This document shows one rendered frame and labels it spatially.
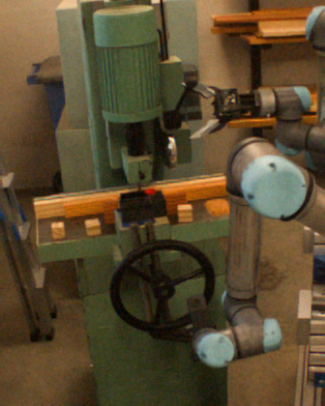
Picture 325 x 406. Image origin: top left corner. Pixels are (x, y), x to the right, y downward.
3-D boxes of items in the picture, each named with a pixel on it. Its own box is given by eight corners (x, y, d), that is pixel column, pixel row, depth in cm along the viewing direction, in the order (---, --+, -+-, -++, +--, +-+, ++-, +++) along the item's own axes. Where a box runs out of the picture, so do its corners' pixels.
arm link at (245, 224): (217, 126, 146) (212, 312, 165) (230, 141, 136) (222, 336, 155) (267, 123, 147) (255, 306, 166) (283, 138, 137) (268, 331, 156)
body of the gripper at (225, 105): (215, 88, 174) (258, 84, 176) (209, 97, 183) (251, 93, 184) (220, 116, 173) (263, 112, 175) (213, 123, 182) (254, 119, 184)
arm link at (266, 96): (264, 92, 185) (269, 120, 184) (249, 93, 185) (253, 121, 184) (272, 85, 178) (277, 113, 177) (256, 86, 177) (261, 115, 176)
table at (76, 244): (40, 280, 178) (36, 261, 176) (38, 231, 206) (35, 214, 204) (253, 248, 187) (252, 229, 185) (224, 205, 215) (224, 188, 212)
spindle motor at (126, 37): (105, 128, 183) (95, 16, 171) (100, 110, 199) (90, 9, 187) (167, 120, 186) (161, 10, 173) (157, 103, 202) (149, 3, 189)
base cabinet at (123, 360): (106, 462, 222) (79, 298, 193) (91, 364, 274) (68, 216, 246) (229, 440, 228) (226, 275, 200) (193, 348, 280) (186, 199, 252)
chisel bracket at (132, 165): (129, 188, 196) (127, 161, 192) (123, 171, 208) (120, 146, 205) (154, 186, 197) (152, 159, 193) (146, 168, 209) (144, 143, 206)
